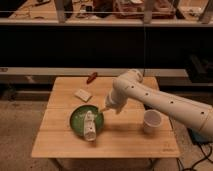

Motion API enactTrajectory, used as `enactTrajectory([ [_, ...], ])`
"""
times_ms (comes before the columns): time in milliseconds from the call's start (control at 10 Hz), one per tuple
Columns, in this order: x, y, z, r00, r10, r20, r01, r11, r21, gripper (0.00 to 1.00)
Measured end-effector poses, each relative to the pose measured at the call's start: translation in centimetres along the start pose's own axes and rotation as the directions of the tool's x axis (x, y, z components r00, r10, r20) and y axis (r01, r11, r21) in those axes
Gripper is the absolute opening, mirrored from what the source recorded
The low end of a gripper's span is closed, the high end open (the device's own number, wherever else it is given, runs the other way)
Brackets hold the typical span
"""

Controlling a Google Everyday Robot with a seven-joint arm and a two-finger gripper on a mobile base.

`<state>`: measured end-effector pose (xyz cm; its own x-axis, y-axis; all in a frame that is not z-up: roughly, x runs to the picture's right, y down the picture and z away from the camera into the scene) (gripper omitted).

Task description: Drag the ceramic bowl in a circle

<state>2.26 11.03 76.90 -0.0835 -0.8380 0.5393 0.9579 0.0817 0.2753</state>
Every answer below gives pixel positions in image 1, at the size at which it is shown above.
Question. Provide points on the beige sponge block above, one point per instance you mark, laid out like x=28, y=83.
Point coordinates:
x=83, y=95

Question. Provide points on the white paper cup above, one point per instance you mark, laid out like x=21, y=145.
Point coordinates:
x=152, y=121

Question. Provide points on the wooden shelf with clutter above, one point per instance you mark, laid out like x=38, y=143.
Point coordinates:
x=107, y=12

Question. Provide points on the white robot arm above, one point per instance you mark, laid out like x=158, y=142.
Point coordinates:
x=195, y=115

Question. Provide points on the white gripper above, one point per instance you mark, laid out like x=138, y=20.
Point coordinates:
x=109, y=104

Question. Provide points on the white cylindrical bottle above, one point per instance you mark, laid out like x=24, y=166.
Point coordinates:
x=89, y=127

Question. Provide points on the red brown sausage toy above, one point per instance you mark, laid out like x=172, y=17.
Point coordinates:
x=92, y=77

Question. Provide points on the green ceramic bowl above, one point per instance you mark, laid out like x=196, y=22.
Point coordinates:
x=77, y=119

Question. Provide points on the wooden table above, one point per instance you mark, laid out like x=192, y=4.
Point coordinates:
x=121, y=136

